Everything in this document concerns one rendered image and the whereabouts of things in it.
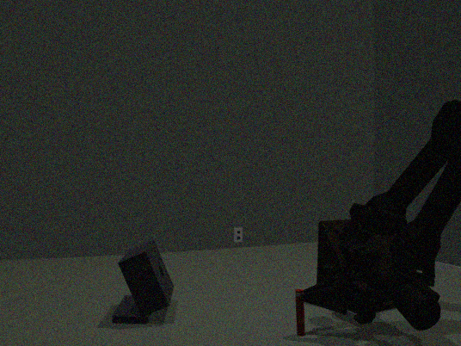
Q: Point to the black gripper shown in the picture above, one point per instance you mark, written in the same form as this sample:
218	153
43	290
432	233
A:
339	295

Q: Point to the dark grey flat panel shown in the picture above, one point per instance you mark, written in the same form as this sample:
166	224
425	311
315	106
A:
149	283

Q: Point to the dark red peg with white band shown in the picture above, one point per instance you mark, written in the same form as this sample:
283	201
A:
300	312

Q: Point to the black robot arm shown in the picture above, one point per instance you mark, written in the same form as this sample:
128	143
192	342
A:
416	245

